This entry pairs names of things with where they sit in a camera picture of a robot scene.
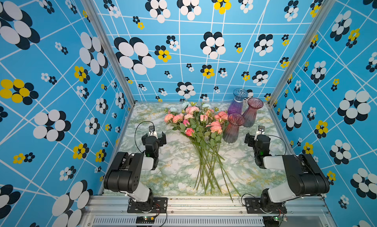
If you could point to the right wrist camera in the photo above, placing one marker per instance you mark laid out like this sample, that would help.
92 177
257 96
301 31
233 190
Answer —
260 131

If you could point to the pink grey ribbed glass vase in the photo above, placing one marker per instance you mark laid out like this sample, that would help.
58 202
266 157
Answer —
235 121

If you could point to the right aluminium corner post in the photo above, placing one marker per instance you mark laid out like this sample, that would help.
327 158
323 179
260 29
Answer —
312 30

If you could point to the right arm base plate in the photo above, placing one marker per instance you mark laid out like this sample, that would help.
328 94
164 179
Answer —
258 206

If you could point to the right green circuit board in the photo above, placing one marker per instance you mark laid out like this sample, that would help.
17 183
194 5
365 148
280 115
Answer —
274 221

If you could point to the purple blue ribbed glass vase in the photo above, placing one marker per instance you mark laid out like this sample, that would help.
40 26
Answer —
236 105

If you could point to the left green circuit board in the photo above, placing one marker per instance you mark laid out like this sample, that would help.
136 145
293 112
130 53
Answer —
145 220

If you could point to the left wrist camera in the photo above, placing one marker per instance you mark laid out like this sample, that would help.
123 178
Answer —
152 131

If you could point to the bunch of pink flowers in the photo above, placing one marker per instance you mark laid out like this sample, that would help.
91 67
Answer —
204 126

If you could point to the left aluminium corner post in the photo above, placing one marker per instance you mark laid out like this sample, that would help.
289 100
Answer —
100 31

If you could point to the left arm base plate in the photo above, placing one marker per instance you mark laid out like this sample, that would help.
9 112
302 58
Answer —
154 206

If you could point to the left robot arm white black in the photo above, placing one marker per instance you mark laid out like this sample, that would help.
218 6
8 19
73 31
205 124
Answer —
124 175

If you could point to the green circuit board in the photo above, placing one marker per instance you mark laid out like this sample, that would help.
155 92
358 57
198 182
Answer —
145 220
274 221

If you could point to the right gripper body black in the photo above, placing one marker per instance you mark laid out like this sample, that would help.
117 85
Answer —
252 143

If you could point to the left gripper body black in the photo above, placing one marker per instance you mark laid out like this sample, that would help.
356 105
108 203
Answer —
159 143

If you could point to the aluminium front frame rail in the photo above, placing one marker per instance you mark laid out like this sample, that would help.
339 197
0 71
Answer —
110 211

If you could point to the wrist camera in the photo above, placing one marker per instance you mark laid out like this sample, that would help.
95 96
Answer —
152 131
260 131

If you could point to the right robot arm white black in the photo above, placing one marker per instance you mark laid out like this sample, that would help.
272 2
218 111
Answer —
304 177

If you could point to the aluminium corner post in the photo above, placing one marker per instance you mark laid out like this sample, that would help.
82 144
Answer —
100 31
312 30

